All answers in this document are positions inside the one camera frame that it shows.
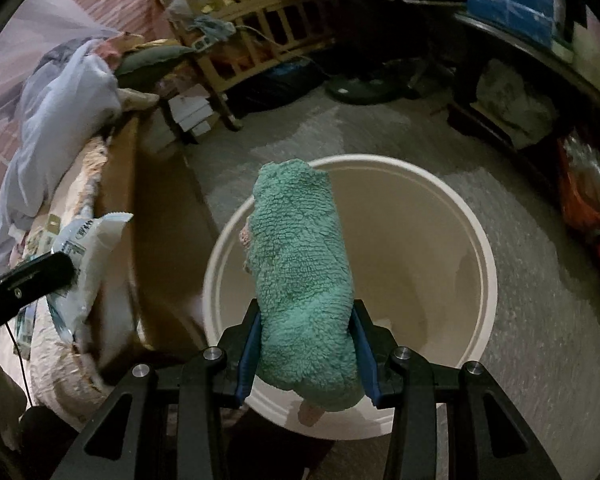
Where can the green fuzzy towel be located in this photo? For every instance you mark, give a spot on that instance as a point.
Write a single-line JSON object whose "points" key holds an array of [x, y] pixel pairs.
{"points": [[300, 270]]}

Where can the pink quilted bedspread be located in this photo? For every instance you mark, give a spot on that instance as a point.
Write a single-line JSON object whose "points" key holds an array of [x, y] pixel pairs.
{"points": [[65, 360]]}

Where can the green pillow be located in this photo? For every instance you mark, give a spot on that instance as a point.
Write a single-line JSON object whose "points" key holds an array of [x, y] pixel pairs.
{"points": [[150, 62]]}

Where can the black fan base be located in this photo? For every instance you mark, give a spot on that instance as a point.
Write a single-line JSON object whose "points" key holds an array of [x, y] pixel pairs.
{"points": [[365, 89]]}

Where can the dark wooden table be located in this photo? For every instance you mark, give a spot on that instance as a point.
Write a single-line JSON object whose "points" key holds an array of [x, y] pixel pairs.
{"points": [[520, 45]]}

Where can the wooden crib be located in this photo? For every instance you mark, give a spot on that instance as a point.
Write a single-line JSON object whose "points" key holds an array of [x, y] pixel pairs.
{"points": [[260, 15]]}

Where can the dark bag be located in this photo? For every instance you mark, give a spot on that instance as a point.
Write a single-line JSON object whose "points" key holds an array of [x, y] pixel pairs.
{"points": [[285, 80]]}

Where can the stack of white boxes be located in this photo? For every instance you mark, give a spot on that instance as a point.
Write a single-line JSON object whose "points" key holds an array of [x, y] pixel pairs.
{"points": [[192, 110]]}

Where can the light blue cloth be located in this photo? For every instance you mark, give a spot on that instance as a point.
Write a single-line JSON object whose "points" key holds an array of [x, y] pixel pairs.
{"points": [[210, 30]]}

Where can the white plastic packet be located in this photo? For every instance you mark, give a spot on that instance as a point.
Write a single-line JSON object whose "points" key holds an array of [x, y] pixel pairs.
{"points": [[97, 260]]}

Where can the white plastic bucket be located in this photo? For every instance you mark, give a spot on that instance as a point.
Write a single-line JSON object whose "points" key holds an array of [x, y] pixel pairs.
{"points": [[420, 240]]}

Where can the orange bag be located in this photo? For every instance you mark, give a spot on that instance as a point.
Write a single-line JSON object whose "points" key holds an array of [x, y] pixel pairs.
{"points": [[580, 195]]}

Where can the white plastic bag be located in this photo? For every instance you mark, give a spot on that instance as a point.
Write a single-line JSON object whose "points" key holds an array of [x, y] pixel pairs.
{"points": [[515, 100]]}

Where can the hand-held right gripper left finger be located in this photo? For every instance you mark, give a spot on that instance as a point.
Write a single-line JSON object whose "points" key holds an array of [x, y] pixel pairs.
{"points": [[249, 355]]}

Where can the lavender quilt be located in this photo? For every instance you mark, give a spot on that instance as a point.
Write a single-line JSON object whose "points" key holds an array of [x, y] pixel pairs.
{"points": [[55, 125]]}

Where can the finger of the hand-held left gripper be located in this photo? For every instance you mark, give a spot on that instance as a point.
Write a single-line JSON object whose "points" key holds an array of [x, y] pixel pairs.
{"points": [[25, 285]]}

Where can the brown bed frame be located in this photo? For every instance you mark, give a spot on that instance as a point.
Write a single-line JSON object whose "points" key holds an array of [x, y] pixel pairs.
{"points": [[155, 220]]}

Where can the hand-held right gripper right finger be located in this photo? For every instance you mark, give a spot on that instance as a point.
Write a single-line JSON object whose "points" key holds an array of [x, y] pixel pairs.
{"points": [[366, 355]]}

